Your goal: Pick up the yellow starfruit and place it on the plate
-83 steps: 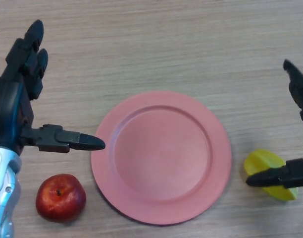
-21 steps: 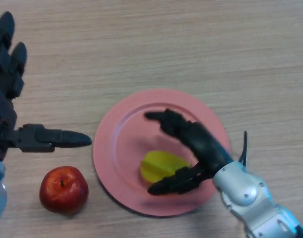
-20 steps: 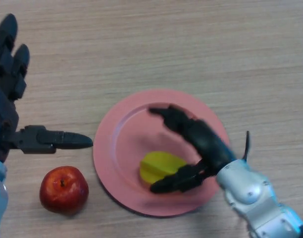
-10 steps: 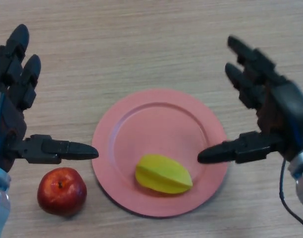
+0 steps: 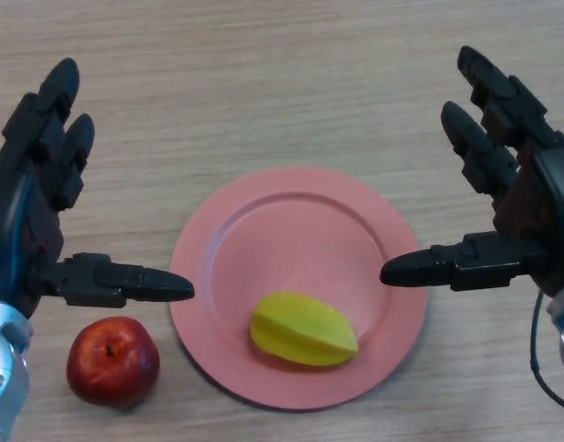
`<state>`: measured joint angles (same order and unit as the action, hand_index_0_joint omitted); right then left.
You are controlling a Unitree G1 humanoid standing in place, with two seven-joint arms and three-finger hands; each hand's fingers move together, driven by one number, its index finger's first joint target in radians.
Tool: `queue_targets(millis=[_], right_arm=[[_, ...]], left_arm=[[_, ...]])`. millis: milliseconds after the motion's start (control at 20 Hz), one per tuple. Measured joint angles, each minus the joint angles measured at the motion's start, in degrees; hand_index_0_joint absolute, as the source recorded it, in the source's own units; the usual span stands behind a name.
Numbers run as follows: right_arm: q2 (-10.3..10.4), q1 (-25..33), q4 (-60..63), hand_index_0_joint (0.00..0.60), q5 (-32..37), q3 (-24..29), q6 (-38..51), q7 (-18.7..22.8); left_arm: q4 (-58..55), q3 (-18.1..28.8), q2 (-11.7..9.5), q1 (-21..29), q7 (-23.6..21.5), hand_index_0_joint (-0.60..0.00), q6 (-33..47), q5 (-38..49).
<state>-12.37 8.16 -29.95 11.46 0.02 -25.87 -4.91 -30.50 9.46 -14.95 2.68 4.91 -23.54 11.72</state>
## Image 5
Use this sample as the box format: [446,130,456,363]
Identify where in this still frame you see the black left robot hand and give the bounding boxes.
[0,57,195,321]

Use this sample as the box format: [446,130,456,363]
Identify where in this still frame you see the red apple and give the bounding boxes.
[65,316,161,409]

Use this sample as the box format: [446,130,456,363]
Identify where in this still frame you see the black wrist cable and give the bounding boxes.
[529,290,564,413]

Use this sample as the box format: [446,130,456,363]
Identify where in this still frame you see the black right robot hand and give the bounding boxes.
[379,44,564,300]

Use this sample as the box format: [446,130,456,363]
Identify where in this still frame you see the yellow starfruit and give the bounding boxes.
[249,290,359,368]

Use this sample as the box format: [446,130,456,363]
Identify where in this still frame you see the pink round plate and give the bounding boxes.
[169,166,429,410]

